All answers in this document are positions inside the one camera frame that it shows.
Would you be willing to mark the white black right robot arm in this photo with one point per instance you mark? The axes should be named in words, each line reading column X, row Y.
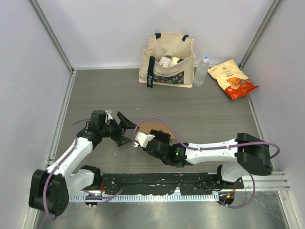
column 238, row 157

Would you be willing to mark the white slotted cable duct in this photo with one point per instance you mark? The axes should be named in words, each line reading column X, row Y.
column 175, row 197

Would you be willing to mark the aluminium frame post left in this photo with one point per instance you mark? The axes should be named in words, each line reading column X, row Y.
column 47, row 27

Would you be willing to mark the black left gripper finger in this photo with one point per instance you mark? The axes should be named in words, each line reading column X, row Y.
column 121, row 140
column 125, row 123

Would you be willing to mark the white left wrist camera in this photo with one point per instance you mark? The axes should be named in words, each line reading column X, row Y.
column 109, row 116

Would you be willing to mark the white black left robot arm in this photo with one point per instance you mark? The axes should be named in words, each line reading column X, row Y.
column 51, row 188

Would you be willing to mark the beige canvas tote bag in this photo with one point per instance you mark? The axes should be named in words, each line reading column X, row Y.
column 175, row 45

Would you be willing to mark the brown cardboard box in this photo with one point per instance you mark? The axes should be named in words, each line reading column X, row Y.
column 147, row 127

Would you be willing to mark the cassava chips bag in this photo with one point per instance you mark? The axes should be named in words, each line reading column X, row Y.
column 231, row 79

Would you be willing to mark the aluminium frame post right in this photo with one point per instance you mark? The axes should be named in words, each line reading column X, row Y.
column 260, row 31

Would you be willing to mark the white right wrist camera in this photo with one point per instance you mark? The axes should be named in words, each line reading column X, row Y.
column 142, row 139

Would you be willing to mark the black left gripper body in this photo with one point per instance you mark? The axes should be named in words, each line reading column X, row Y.
column 111, row 130

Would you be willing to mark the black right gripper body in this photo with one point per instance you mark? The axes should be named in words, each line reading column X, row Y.
column 162, row 136

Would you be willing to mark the clear plastic water bottle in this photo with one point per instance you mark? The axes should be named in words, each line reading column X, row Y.
column 201, row 71

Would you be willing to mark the white items inside bag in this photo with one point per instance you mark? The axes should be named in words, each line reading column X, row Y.
column 168, row 61

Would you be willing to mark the aluminium frame post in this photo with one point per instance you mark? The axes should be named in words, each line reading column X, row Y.
column 47, row 27
column 260, row 31

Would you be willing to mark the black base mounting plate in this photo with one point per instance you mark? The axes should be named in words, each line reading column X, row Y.
column 162, row 183

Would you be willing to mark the aluminium front rail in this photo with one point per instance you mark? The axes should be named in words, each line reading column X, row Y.
column 277, row 181

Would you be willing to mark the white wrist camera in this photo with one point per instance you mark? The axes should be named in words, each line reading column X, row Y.
column 109, row 116
column 142, row 139

